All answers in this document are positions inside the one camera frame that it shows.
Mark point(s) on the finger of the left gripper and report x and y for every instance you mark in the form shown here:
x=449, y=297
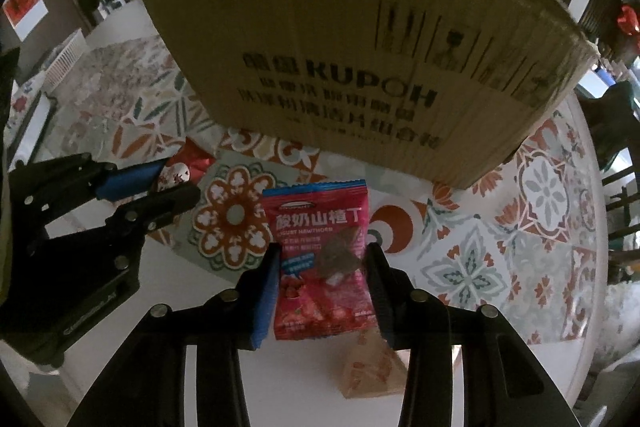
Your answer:
x=131, y=181
x=154, y=211

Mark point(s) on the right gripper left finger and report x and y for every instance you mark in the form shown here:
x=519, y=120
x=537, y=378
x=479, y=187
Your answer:
x=266, y=290

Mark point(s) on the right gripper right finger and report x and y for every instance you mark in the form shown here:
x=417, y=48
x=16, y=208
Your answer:
x=390, y=291

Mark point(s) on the red white candy packet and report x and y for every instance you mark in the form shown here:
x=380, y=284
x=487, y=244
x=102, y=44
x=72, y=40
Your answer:
x=188, y=165

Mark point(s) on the red pink snack bag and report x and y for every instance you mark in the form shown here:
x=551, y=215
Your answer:
x=322, y=229

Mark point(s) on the beige fortune biscuit packet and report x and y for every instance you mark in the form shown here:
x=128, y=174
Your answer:
x=373, y=369

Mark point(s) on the patterned floral tablecloth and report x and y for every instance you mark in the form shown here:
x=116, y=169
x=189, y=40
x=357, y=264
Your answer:
x=522, y=238

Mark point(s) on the brown cardboard box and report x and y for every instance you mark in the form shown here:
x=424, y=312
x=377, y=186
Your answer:
x=445, y=90

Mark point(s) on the wooden chair right side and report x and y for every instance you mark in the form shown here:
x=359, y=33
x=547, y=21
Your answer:
x=613, y=124

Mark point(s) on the red picture on wall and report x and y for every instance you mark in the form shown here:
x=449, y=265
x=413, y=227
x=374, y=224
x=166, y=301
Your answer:
x=24, y=15

